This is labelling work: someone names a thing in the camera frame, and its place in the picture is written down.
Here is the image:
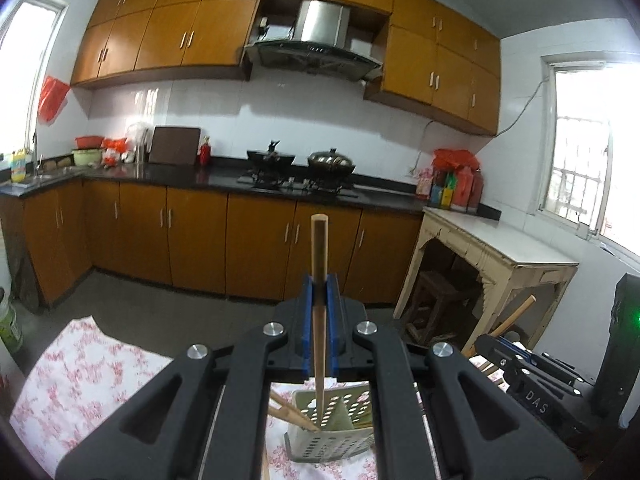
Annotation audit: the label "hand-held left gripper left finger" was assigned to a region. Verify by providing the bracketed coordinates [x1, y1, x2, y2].
[55, 272, 318, 480]

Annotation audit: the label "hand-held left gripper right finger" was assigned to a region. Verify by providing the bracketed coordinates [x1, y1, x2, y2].
[324, 272, 583, 480]

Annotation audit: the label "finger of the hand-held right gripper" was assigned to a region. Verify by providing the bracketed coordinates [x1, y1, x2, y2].
[474, 334, 596, 397]
[501, 359, 597, 449]

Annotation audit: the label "green perforated utensil holder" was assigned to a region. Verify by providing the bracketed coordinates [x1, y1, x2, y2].
[282, 382, 378, 465]

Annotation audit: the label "dark wooden stool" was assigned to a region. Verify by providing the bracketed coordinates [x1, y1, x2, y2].
[400, 270, 483, 346]

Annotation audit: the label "cream wooden side table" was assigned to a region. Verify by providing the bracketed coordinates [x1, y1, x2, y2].
[394, 206, 581, 356]

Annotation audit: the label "wooden lower kitchen cabinets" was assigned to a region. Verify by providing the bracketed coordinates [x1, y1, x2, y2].
[0, 177, 426, 308]

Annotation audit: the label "black gas stove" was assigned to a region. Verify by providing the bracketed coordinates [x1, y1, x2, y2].
[237, 170, 360, 198]

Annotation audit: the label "dark pot with lid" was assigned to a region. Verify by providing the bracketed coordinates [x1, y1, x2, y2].
[306, 147, 357, 176]

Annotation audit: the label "black wok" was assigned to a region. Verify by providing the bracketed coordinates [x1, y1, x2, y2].
[246, 140, 296, 173]

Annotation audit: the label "black kitchen countertop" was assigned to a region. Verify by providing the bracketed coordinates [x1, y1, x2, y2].
[0, 155, 502, 221]

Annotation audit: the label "barred window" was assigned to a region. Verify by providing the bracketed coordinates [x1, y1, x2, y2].
[540, 55, 640, 261]

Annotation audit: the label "brown cutting board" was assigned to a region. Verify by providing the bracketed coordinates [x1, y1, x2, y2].
[149, 126, 202, 167]

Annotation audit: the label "red floral tablecloth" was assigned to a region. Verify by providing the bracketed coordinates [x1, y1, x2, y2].
[9, 315, 506, 480]

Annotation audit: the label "metal utensil container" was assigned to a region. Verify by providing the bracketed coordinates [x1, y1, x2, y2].
[134, 127, 151, 165]

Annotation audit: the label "green basin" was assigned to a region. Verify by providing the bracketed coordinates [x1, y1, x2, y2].
[71, 147, 104, 167]

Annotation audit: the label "steel range hood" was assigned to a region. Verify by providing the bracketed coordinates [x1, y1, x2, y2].
[242, 0, 385, 82]

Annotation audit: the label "metal faucet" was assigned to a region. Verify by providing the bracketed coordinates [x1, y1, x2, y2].
[31, 132, 46, 176]

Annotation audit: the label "red hanging plastic bag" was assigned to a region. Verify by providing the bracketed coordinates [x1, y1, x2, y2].
[39, 75, 71, 123]

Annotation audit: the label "bright side window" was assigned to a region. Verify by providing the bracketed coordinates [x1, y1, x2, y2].
[0, 0, 68, 156]

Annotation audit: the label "grey wall cable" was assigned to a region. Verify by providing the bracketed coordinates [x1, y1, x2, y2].
[407, 77, 551, 176]

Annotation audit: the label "wooden upper wall cabinets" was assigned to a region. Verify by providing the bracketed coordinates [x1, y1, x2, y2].
[70, 0, 502, 137]

